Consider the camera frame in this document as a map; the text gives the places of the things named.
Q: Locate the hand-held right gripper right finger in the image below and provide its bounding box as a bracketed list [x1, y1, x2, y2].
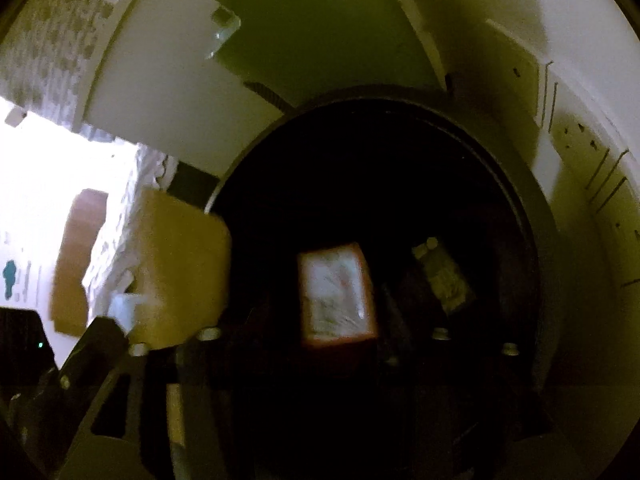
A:
[400, 325, 556, 480]

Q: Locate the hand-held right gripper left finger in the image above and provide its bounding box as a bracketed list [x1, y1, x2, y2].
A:
[85, 327, 226, 480]

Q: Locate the red-edged white box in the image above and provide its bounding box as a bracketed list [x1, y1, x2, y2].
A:
[296, 241, 380, 349]

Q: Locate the small pale carton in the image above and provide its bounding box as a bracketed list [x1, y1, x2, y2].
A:
[411, 236, 477, 317]

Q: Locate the white quilted blanket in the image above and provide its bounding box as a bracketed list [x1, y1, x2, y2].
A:
[81, 140, 181, 322]

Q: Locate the brown wooden headboard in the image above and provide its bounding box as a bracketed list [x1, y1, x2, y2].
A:
[50, 188, 109, 337]

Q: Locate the clear plastic holder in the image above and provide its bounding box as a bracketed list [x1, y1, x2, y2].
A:
[197, 0, 242, 59]

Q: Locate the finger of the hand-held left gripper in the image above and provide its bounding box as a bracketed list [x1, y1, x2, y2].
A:
[47, 300, 138, 411]

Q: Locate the patterned curtain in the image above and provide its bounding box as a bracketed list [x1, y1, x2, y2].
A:
[0, 0, 117, 128]

